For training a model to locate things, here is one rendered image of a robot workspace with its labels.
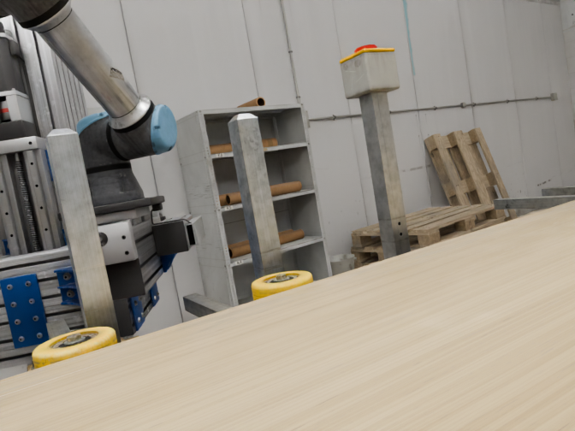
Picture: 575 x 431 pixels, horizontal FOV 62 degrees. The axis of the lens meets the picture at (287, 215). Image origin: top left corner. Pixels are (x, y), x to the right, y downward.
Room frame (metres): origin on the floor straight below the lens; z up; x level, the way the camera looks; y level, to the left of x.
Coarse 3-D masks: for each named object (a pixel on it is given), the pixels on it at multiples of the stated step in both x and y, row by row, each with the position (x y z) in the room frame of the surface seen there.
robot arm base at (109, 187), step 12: (96, 168) 1.21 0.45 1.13; (108, 168) 1.22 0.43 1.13; (120, 168) 1.23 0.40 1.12; (96, 180) 1.21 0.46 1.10; (108, 180) 1.21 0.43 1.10; (120, 180) 1.22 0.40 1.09; (132, 180) 1.25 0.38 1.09; (96, 192) 1.20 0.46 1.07; (108, 192) 1.20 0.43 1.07; (120, 192) 1.21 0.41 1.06; (132, 192) 1.23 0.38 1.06; (96, 204) 1.20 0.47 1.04
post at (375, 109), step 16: (368, 96) 0.84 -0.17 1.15; (384, 96) 0.84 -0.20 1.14; (368, 112) 0.84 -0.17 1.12; (384, 112) 0.84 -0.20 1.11; (368, 128) 0.85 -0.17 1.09; (384, 128) 0.84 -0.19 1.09; (368, 144) 0.85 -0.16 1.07; (384, 144) 0.83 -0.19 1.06; (384, 160) 0.83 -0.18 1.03; (384, 176) 0.83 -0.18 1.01; (384, 192) 0.83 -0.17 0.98; (400, 192) 0.84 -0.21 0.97; (384, 208) 0.84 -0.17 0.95; (400, 208) 0.84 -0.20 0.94; (384, 224) 0.85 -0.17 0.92; (400, 224) 0.84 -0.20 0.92; (384, 240) 0.85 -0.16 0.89; (400, 240) 0.84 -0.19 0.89; (384, 256) 0.86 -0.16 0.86
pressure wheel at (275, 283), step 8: (288, 272) 0.64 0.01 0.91; (296, 272) 0.63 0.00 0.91; (304, 272) 0.62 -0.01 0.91; (256, 280) 0.62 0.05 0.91; (264, 280) 0.62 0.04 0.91; (272, 280) 0.62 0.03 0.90; (280, 280) 0.60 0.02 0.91; (288, 280) 0.58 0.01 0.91; (296, 280) 0.58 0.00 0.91; (304, 280) 0.58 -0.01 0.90; (312, 280) 0.60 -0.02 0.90; (256, 288) 0.58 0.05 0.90; (264, 288) 0.57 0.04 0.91; (272, 288) 0.57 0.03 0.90; (280, 288) 0.57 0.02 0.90; (288, 288) 0.57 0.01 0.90; (256, 296) 0.59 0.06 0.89; (264, 296) 0.57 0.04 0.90
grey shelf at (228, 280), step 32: (192, 128) 3.28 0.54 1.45; (224, 128) 3.77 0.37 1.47; (288, 128) 3.88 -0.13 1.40; (192, 160) 3.36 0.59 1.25; (224, 160) 3.73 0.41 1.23; (288, 160) 3.94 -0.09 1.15; (192, 192) 3.44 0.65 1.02; (224, 192) 3.71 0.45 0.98; (224, 224) 3.68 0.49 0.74; (288, 224) 4.03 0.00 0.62; (320, 224) 3.67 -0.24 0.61; (224, 256) 3.18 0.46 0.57; (288, 256) 4.00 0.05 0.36; (320, 256) 3.77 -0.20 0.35; (224, 288) 3.25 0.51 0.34
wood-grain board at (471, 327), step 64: (448, 256) 0.60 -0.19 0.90; (512, 256) 0.54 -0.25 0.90; (192, 320) 0.50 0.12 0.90; (256, 320) 0.46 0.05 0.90; (320, 320) 0.43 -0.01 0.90; (384, 320) 0.40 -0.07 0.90; (448, 320) 0.37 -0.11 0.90; (512, 320) 0.35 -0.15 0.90; (0, 384) 0.40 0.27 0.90; (64, 384) 0.38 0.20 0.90; (128, 384) 0.35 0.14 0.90; (192, 384) 0.33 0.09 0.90; (256, 384) 0.31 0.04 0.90; (320, 384) 0.30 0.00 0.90; (384, 384) 0.28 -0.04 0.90; (448, 384) 0.27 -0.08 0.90; (512, 384) 0.26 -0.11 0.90
